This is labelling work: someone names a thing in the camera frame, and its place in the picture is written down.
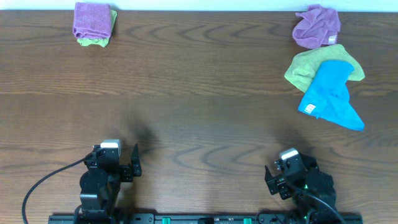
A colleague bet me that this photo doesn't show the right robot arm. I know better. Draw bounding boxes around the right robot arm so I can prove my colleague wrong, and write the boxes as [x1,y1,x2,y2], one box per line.
[264,148,346,223]

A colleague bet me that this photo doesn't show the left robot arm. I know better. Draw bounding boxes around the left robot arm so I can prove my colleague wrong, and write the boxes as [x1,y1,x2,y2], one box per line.
[73,139,142,223]

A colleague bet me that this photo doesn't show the crumpled green cloth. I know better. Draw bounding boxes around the crumpled green cloth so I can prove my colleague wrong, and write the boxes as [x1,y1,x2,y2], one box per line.
[284,44,365,92]

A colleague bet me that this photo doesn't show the folded purple cloth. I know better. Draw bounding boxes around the folded purple cloth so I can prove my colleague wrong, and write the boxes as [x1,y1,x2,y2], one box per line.
[72,2,112,39]

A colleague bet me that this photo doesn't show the blue microfibre cloth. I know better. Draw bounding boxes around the blue microfibre cloth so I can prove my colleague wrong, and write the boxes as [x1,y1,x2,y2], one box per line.
[298,60,364,131]

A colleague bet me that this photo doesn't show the crumpled purple cloth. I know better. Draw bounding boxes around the crumpled purple cloth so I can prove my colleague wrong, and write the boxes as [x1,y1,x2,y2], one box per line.
[292,4,341,49]

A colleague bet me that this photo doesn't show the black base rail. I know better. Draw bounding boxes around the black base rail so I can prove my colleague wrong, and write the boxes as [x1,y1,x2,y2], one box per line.
[48,212,364,224]

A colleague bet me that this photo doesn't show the folded green cloth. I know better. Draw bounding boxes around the folded green cloth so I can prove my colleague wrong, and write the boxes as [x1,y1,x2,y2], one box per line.
[77,9,118,47]

